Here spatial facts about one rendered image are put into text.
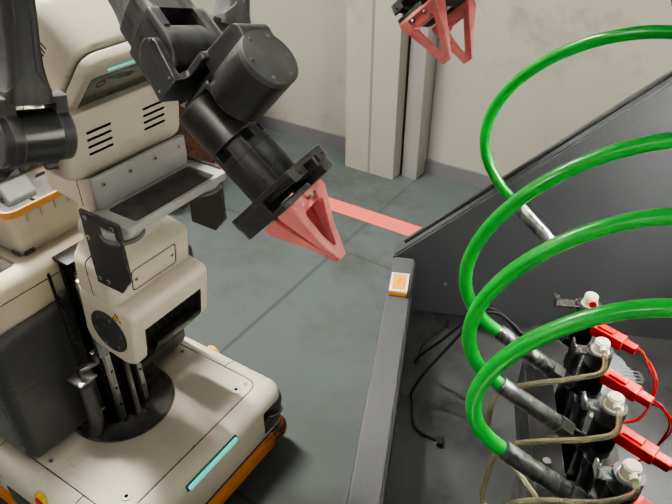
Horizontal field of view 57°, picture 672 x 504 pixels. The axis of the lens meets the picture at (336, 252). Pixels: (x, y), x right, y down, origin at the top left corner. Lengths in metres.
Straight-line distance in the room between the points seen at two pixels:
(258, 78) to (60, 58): 0.58
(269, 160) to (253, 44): 0.11
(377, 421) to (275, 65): 0.49
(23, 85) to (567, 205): 0.83
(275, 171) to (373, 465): 0.40
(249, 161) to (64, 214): 1.01
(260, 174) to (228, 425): 1.22
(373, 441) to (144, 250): 0.68
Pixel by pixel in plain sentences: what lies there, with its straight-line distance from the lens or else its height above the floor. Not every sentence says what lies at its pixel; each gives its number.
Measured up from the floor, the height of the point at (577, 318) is 1.30.
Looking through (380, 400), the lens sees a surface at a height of 0.95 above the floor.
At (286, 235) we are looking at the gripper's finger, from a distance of 0.60.
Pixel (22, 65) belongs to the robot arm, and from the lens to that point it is 0.95.
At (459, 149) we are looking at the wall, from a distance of 3.37.
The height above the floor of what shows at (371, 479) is 0.95.
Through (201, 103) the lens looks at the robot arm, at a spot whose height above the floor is 1.39.
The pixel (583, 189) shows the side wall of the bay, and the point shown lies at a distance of 1.08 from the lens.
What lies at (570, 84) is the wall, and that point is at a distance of 3.08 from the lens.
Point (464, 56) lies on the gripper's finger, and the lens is 0.91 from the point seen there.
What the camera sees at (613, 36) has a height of 1.41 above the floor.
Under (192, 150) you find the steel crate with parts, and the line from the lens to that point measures 3.19.
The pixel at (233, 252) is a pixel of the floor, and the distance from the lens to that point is 2.84.
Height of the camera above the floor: 1.61
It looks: 35 degrees down
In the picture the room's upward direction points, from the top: straight up
